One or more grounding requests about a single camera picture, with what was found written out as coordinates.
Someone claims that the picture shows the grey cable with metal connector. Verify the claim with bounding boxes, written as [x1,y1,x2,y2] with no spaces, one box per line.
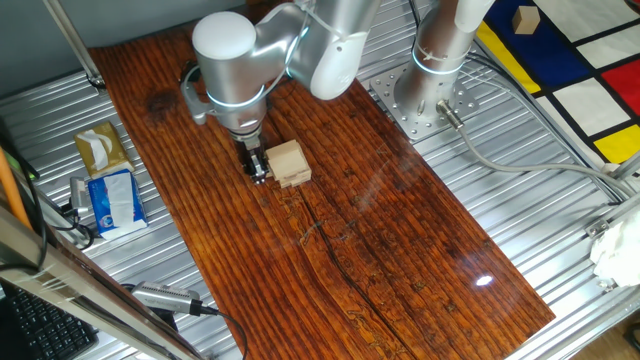
[435,98,634,201]

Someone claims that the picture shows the silver corner bracket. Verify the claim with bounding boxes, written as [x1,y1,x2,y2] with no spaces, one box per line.
[584,218,612,240]

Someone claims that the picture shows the silver perforated mounting plate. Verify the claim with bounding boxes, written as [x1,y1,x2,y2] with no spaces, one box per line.
[368,62,480,143]

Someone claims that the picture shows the orange stick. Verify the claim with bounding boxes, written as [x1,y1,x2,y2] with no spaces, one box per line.
[0,147,32,231]

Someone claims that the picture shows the wooden Jenga block tower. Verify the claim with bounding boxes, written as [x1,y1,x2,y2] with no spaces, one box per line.
[264,139,313,190]

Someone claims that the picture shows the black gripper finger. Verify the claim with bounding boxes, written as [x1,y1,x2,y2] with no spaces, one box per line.
[253,145,272,185]
[238,150,256,176]

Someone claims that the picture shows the colourful Mondrian pattern cloth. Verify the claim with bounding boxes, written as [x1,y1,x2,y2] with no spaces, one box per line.
[474,0,640,166]

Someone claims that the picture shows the silver aluminium frame bar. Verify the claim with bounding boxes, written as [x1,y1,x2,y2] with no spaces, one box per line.
[42,0,107,91]
[0,199,206,360]

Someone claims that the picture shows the black tangled cable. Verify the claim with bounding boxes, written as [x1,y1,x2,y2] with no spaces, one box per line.
[49,202,97,252]

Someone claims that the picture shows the light grey camera mount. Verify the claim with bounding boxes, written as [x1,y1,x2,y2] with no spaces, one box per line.
[179,63,215,126]

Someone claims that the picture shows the silver depth camera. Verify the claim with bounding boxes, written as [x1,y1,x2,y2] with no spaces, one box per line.
[130,280,204,317]

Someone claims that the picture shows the gold tissue pack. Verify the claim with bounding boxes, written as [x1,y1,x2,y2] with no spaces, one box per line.
[73,121,135,180]

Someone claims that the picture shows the light grey adapter box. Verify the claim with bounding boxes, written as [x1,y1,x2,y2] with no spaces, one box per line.
[68,176,92,211]

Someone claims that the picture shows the white crumpled cloth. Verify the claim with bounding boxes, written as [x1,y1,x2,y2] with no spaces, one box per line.
[588,207,640,290]

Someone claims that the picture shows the brown wooden board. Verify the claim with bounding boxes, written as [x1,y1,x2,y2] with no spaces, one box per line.
[88,2,557,360]

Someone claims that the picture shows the black depth camera cable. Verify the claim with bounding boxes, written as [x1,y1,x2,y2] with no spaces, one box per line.
[199,304,250,360]

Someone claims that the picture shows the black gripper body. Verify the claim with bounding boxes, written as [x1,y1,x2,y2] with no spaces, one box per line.
[234,131,266,158]

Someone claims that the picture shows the black keyboard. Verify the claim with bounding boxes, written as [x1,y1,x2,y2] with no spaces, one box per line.
[0,282,100,360]

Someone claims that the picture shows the small wooden cube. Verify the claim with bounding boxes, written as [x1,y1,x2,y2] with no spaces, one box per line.
[511,5,542,36]

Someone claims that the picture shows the blue tissue pack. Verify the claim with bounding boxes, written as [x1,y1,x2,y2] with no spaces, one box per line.
[87,168,150,241]

